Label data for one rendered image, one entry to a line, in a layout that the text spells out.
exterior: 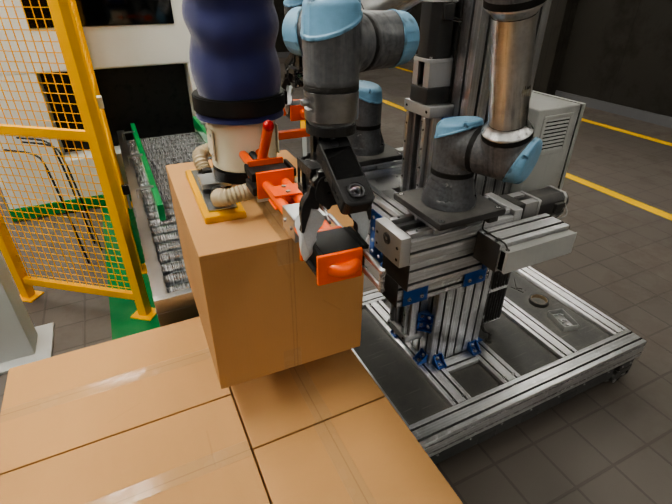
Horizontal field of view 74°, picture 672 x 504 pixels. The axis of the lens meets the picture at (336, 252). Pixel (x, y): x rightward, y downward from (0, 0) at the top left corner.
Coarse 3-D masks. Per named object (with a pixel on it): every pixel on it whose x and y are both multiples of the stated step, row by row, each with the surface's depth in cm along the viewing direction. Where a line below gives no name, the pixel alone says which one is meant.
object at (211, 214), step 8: (208, 168) 125; (192, 176) 128; (192, 184) 123; (200, 184) 121; (200, 192) 117; (208, 192) 117; (200, 200) 114; (208, 200) 113; (200, 208) 111; (208, 208) 109; (216, 208) 109; (224, 208) 109; (232, 208) 110; (240, 208) 110; (208, 216) 106; (216, 216) 107; (224, 216) 107; (232, 216) 108; (240, 216) 109
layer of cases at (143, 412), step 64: (192, 320) 158; (64, 384) 133; (128, 384) 133; (192, 384) 133; (256, 384) 133; (320, 384) 133; (0, 448) 115; (64, 448) 115; (128, 448) 115; (192, 448) 115; (256, 448) 116; (320, 448) 115; (384, 448) 115
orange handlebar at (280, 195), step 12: (288, 132) 125; (300, 132) 126; (240, 156) 110; (288, 180) 94; (276, 192) 88; (288, 192) 88; (300, 192) 88; (276, 204) 86; (336, 264) 66; (348, 264) 67; (360, 264) 68; (336, 276) 67
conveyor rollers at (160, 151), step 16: (128, 144) 325; (144, 144) 329; (160, 144) 326; (176, 144) 330; (192, 144) 326; (160, 160) 296; (176, 160) 300; (192, 160) 296; (144, 176) 272; (160, 176) 274; (144, 192) 256; (160, 192) 252; (160, 224) 223; (176, 224) 219; (160, 240) 208; (176, 240) 211; (160, 256) 194; (176, 256) 196; (176, 272) 189; (176, 288) 174
